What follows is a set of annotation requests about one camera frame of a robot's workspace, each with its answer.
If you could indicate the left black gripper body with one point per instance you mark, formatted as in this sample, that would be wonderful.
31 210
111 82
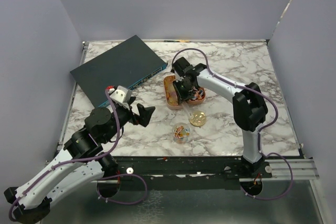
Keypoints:
125 115

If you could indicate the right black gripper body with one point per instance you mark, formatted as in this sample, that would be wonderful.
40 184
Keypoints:
183 91

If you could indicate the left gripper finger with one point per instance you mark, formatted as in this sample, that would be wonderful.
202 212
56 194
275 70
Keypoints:
145 110
144 118

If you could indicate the pink tray of lollipops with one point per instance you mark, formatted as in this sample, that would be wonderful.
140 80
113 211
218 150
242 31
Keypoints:
198 96

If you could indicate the pink tray of popsicle candies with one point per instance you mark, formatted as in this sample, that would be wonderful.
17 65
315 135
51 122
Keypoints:
170 94

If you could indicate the clear plastic jar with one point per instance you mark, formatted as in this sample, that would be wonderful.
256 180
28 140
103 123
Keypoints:
181 133

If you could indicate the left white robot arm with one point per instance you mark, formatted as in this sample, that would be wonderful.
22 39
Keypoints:
85 157

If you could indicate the gold jar lid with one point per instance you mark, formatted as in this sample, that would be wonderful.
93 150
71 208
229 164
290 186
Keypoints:
198 118

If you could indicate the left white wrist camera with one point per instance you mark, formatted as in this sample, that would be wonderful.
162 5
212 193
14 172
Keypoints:
120 95

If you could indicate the dark blue network switch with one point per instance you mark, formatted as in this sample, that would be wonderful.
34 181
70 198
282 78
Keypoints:
128 64

